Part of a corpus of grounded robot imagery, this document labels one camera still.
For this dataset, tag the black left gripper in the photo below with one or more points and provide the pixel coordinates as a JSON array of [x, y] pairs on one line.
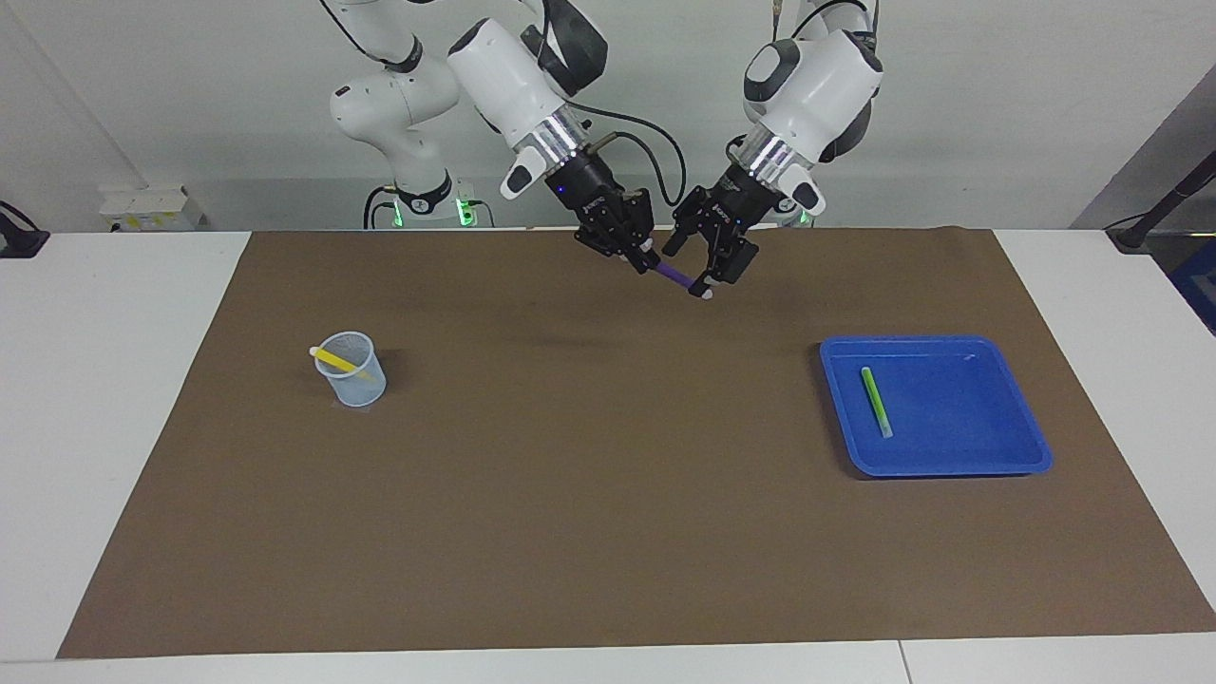
[[746, 199]]

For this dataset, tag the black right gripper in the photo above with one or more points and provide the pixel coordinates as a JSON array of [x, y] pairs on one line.
[[589, 199]]

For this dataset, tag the purple pen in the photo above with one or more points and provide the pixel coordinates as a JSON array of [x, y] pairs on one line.
[[676, 277]]

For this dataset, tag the green pen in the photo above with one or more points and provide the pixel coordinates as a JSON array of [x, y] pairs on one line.
[[876, 399]]

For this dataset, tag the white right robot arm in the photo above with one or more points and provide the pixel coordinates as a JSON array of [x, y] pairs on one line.
[[503, 66]]

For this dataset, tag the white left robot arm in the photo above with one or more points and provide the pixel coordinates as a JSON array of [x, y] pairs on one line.
[[817, 85]]

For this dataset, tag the blue plastic tray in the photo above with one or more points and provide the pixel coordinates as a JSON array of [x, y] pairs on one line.
[[959, 418]]

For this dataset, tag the brown table mat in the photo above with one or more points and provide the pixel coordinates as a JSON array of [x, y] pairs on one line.
[[608, 475]]

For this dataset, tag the clear plastic cup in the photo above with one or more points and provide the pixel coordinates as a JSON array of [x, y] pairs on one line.
[[356, 389]]

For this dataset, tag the yellow pen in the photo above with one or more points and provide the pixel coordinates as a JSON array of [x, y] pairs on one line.
[[337, 360]]

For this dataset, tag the black stand pole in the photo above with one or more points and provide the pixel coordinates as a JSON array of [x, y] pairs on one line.
[[1164, 204]]

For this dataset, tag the white power strip box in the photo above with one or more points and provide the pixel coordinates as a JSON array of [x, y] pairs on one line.
[[152, 209]]

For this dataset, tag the blue bin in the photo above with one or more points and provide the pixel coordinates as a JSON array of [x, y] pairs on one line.
[[1199, 285]]

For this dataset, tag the black clamp mount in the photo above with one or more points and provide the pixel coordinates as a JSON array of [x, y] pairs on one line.
[[19, 237]]

